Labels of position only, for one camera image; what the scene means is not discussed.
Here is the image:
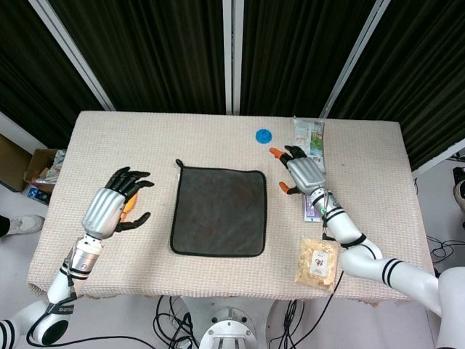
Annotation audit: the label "large brown cardboard box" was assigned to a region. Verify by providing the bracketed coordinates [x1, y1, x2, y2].
[0, 133, 33, 192]

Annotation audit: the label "clear bag of beige flakes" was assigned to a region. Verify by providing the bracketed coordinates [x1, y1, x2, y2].
[294, 235, 341, 292]

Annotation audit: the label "black curtain panel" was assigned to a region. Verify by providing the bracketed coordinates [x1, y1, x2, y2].
[49, 0, 228, 114]
[328, 0, 465, 172]
[241, 0, 371, 118]
[0, 0, 106, 150]

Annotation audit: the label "beige waffle tablecloth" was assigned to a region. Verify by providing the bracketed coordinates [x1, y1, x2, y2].
[27, 111, 437, 302]

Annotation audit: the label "white green snack pouch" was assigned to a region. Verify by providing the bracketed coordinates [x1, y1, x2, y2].
[292, 116, 326, 172]

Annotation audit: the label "white silver robot base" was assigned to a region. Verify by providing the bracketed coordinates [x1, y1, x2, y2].
[179, 294, 280, 349]

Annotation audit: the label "orange rubber chicken toy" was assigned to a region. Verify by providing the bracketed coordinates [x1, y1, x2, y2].
[121, 194, 140, 222]

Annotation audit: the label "black floor cable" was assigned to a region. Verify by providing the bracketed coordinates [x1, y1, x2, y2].
[413, 177, 465, 276]
[278, 300, 310, 349]
[155, 294, 200, 349]

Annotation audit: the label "blue plastic cap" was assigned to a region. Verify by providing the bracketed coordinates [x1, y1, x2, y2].
[254, 128, 275, 145]

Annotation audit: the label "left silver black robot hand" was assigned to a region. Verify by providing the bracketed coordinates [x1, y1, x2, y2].
[80, 166, 155, 241]

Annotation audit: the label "green cloth black trim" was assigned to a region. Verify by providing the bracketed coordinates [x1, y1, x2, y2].
[169, 159, 269, 256]

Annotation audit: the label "purple white toothpaste tube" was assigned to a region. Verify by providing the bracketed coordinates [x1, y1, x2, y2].
[302, 194, 323, 223]

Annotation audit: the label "right silver robot hand, orange fingertips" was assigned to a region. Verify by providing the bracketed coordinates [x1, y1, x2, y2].
[268, 145, 328, 197]

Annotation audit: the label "white frame post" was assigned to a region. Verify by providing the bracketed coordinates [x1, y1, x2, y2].
[28, 0, 116, 112]
[222, 0, 243, 115]
[412, 140, 465, 179]
[319, 0, 392, 119]

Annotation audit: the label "white sneaker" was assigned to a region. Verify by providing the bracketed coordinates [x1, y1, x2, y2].
[7, 214, 45, 236]

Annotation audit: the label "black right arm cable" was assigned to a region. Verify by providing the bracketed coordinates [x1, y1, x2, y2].
[319, 214, 346, 349]

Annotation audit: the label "open cardboard box with items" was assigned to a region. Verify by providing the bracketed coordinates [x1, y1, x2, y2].
[23, 148, 61, 199]

